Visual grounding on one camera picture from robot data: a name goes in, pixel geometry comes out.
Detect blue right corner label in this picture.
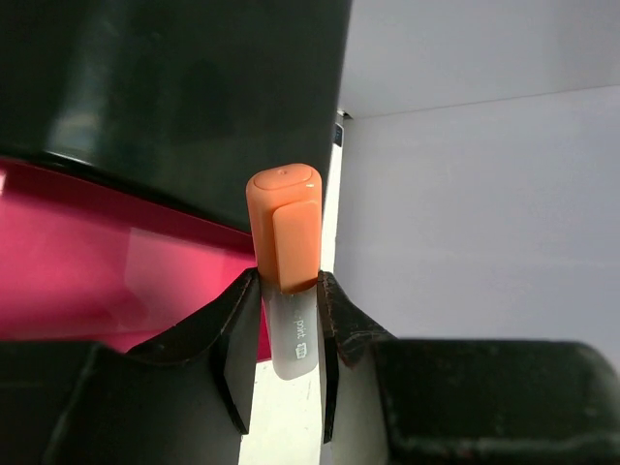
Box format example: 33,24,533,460
333,123,344,147

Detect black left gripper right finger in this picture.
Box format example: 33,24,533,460
317,272,619,464

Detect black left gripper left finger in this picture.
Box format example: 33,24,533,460
42,268,261,464

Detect pink top drawer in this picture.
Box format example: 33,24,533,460
1,160,255,351

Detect orange capped grey marker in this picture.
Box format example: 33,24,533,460
246,164,323,381

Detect black drawer cabinet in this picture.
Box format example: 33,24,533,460
1,1,352,231

